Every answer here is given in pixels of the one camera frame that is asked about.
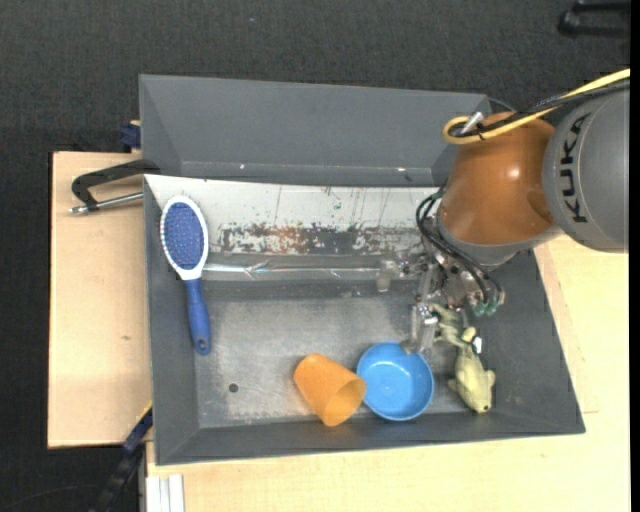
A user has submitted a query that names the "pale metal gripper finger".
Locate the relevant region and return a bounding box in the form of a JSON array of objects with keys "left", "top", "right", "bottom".
[
  {"left": 421, "top": 308, "right": 439, "bottom": 353},
  {"left": 409, "top": 302, "right": 424, "bottom": 352}
]

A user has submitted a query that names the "olive green toy frog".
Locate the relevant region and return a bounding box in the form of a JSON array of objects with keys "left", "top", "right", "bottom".
[{"left": 432, "top": 301, "right": 475, "bottom": 351}]

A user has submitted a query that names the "blue plastic bowl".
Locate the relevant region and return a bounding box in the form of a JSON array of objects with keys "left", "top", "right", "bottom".
[{"left": 355, "top": 341, "right": 436, "bottom": 423}]

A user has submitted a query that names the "small clear glass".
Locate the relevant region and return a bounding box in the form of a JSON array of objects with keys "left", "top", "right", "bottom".
[{"left": 375, "top": 258, "right": 397, "bottom": 294}]

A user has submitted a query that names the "pale yellow plush toy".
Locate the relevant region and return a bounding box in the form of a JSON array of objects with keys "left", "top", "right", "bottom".
[{"left": 446, "top": 326, "right": 497, "bottom": 415}]

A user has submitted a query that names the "orange plastic cup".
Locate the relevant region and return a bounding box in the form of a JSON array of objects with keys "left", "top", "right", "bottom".
[{"left": 292, "top": 352, "right": 368, "bottom": 428}]

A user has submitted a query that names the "grey metal bin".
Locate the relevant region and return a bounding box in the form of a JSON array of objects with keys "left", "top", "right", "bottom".
[{"left": 137, "top": 73, "right": 587, "bottom": 467}]

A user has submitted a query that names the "blue and white hairbrush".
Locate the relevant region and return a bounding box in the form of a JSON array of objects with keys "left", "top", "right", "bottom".
[{"left": 159, "top": 194, "right": 213, "bottom": 357}]

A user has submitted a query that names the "pale wood flat board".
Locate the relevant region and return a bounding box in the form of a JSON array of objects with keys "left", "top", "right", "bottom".
[{"left": 47, "top": 150, "right": 154, "bottom": 449}]

